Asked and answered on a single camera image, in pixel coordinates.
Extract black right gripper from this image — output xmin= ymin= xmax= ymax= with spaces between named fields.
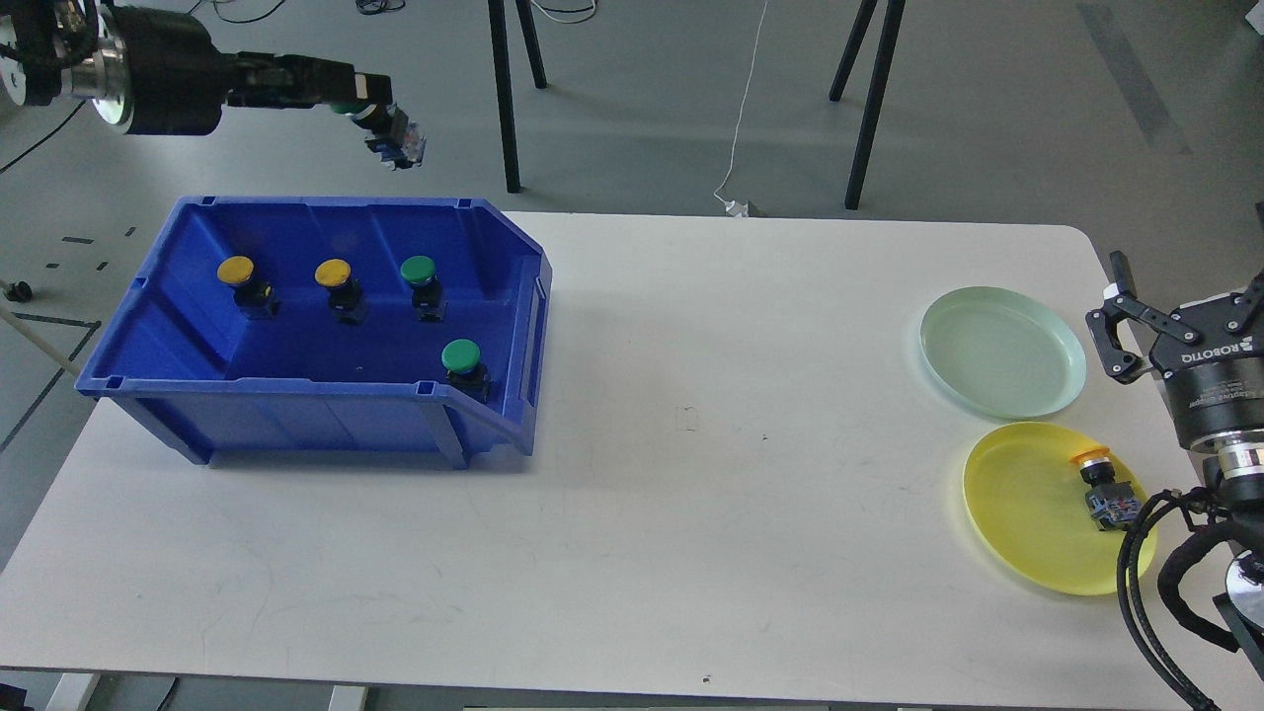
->
xmin=1085 ymin=250 xmax=1264 ymax=455

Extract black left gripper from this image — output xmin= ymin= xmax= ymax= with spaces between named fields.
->
xmin=94 ymin=8 xmax=394 ymax=135

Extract green push button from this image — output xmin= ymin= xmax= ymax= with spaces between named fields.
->
xmin=439 ymin=338 xmax=490 ymax=402
xmin=399 ymin=256 xmax=445 ymax=321
xmin=330 ymin=102 xmax=426 ymax=170

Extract yellow push button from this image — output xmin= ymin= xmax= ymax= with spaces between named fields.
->
xmin=313 ymin=258 xmax=367 ymax=326
xmin=216 ymin=256 xmax=278 ymax=320
xmin=1069 ymin=447 xmax=1141 ymax=531

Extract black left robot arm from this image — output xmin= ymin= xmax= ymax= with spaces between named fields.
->
xmin=3 ymin=1 xmax=407 ymax=135

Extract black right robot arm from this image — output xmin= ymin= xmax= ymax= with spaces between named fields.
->
xmin=1086 ymin=250 xmax=1263 ymax=710

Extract pale green plate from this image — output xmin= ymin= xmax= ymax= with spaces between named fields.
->
xmin=916 ymin=286 xmax=1086 ymax=423

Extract yellow plate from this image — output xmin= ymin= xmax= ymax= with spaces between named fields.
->
xmin=961 ymin=423 xmax=1146 ymax=595

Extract blue plastic storage bin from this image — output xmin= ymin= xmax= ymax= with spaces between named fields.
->
xmin=75 ymin=197 xmax=552 ymax=468

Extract black stand legs left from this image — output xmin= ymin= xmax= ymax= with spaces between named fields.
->
xmin=488 ymin=0 xmax=550 ymax=194

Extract black stand legs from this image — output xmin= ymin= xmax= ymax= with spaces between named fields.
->
xmin=829 ymin=0 xmax=909 ymax=211
xmin=488 ymin=0 xmax=550 ymax=194

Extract black stand legs right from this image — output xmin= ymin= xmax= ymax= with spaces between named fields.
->
xmin=829 ymin=0 xmax=909 ymax=211

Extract white floor cable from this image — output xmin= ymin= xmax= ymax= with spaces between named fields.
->
xmin=713 ymin=0 xmax=771 ymax=215

